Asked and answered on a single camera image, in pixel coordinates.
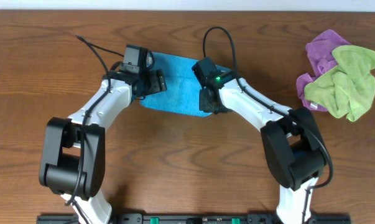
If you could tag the green cloth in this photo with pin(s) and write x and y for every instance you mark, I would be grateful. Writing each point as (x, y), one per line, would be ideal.
(348, 89)

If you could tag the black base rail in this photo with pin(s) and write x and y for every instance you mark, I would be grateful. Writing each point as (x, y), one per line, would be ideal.
(252, 218)

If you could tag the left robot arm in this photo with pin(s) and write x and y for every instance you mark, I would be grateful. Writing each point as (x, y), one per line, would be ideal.
(73, 154)

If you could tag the blue cloth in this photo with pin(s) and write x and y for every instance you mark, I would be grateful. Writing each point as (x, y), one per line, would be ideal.
(182, 94)

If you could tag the purple cloth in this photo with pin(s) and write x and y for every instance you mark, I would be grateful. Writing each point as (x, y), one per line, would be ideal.
(319, 53)

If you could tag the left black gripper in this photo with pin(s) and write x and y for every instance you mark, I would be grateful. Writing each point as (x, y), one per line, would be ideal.
(158, 83)

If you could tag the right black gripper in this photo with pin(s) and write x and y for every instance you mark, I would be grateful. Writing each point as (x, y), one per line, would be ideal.
(204, 107)

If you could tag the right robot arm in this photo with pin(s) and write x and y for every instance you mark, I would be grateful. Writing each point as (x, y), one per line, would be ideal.
(293, 146)

